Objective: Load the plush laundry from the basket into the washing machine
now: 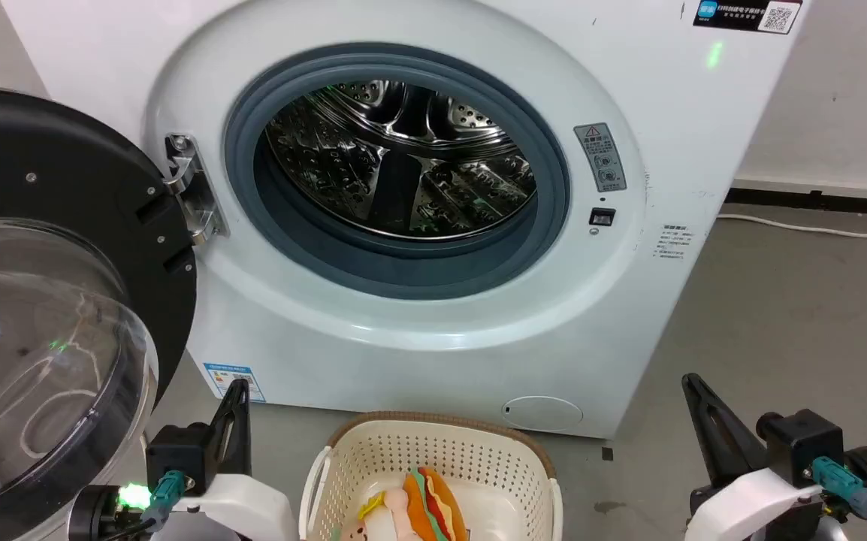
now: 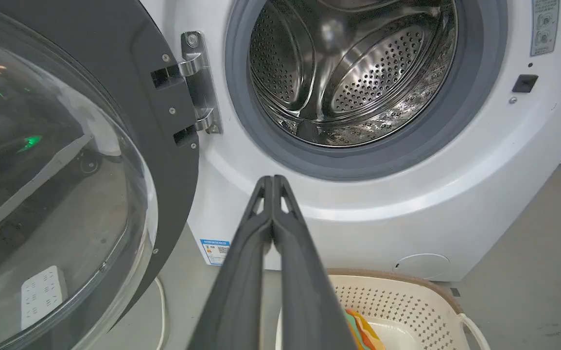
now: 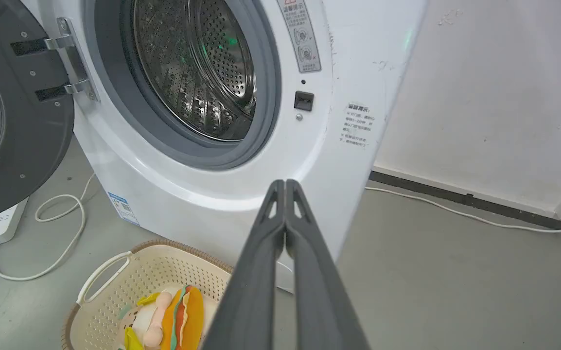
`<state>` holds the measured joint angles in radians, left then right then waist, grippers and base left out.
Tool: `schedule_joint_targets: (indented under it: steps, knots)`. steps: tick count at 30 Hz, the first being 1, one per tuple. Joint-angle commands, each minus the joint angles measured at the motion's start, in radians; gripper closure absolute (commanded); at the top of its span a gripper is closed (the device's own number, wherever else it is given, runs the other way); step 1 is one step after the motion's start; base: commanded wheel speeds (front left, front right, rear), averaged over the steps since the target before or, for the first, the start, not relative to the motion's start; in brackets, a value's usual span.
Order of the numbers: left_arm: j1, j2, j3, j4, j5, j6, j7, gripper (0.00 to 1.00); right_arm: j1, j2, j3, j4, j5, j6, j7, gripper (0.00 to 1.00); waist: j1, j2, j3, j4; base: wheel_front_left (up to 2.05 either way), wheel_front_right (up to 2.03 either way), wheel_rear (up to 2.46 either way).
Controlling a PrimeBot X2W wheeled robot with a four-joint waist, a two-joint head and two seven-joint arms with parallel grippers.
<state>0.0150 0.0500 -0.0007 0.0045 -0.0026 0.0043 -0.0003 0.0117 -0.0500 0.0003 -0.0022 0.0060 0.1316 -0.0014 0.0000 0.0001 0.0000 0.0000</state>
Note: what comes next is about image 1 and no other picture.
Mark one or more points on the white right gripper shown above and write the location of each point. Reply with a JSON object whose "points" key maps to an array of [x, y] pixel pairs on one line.
{"points": [[756, 507]]}

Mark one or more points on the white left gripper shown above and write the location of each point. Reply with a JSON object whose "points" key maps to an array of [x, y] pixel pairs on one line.
{"points": [[246, 507]]}

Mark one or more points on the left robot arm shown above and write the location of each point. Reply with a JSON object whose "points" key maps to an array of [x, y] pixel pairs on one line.
{"points": [[99, 518]]}

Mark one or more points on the white front-load washing machine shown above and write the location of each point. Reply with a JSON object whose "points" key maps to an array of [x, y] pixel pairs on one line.
{"points": [[629, 338]]}

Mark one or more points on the blue energy label sticker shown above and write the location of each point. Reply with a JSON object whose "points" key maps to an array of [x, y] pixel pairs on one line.
{"points": [[234, 379]]}

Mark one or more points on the cream plush doll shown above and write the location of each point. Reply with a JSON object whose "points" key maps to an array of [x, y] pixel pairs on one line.
{"points": [[385, 522]]}

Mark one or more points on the oval white filter cover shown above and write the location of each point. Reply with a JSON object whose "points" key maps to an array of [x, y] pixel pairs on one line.
{"points": [[542, 414]]}

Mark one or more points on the cream perforated laundry basket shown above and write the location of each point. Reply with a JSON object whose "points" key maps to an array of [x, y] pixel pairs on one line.
{"points": [[441, 451]]}

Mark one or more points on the hamburger plush toy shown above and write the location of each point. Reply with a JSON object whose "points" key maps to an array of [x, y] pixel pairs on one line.
{"points": [[437, 507]]}

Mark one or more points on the grey rubber door gasket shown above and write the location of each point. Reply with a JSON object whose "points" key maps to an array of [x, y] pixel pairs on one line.
{"points": [[403, 272]]}

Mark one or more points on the chrome door hinge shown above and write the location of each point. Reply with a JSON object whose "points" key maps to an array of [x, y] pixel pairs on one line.
{"points": [[191, 188]]}

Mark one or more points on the black baseboard strip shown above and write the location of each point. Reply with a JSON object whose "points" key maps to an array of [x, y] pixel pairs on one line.
{"points": [[817, 201]]}

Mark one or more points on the stainless steel washer drum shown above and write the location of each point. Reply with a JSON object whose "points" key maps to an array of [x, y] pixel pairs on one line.
{"points": [[328, 165]]}

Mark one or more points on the grey warning sticker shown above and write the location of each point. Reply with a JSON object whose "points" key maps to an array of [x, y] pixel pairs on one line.
{"points": [[601, 158]]}

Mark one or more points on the black washer door clear dome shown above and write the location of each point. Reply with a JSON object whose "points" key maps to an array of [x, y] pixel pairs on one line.
{"points": [[65, 165]]}

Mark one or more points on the black QR code sticker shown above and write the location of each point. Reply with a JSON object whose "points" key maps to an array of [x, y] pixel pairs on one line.
{"points": [[734, 13]]}

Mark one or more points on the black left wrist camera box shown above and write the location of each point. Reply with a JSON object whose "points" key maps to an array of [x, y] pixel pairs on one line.
{"points": [[178, 454]]}

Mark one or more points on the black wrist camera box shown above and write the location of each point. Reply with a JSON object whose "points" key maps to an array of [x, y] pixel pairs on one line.
{"points": [[178, 454], [802, 447]]}

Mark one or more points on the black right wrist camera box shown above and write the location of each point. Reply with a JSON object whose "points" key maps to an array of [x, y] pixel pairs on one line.
{"points": [[802, 447]]}

